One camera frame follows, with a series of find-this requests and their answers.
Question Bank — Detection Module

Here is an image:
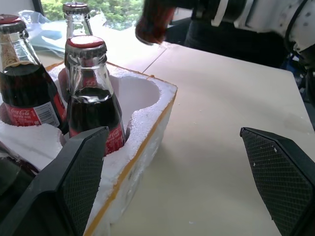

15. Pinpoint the glass cola bottle red cap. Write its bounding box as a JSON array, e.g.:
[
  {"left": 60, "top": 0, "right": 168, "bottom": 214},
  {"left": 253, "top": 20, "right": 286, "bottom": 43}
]
[
  {"left": 62, "top": 1, "right": 95, "bottom": 51},
  {"left": 135, "top": 0, "right": 176, "bottom": 47},
  {"left": 64, "top": 35, "right": 126, "bottom": 157},
  {"left": 0, "top": 14, "right": 69, "bottom": 135}
]

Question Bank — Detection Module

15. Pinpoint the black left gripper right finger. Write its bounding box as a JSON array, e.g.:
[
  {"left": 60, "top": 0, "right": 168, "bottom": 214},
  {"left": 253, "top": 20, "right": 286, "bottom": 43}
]
[{"left": 240, "top": 127, "right": 315, "bottom": 236}]

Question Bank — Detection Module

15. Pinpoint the dark bulky shape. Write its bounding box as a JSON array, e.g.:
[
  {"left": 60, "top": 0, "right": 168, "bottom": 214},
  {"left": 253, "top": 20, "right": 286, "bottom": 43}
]
[{"left": 165, "top": 19, "right": 290, "bottom": 69}]

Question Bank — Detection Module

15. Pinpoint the window with green trees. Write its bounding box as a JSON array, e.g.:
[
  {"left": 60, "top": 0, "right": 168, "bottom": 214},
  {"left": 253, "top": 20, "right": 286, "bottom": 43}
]
[{"left": 40, "top": 0, "right": 146, "bottom": 31}]

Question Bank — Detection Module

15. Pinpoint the clear plastic bag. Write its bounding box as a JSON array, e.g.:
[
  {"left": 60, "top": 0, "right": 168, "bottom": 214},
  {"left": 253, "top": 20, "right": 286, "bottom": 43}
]
[{"left": 17, "top": 9, "right": 73, "bottom": 54}]

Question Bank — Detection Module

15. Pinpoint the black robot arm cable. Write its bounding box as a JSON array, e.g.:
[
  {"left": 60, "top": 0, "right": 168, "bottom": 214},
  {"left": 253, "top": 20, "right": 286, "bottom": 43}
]
[{"left": 284, "top": 0, "right": 315, "bottom": 74}]

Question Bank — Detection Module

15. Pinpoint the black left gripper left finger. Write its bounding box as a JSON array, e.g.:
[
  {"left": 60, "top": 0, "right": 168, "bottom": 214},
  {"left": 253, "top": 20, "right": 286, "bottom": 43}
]
[{"left": 0, "top": 126, "right": 110, "bottom": 236}]

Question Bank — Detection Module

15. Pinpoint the white foam crate yellow tape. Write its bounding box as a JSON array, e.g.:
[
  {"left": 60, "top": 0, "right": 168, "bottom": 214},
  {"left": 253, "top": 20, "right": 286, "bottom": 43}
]
[{"left": 0, "top": 61, "right": 178, "bottom": 236}]

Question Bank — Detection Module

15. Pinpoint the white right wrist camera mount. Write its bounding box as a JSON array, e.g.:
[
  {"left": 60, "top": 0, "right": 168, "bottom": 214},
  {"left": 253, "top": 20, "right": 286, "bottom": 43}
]
[{"left": 211, "top": 0, "right": 315, "bottom": 53}]

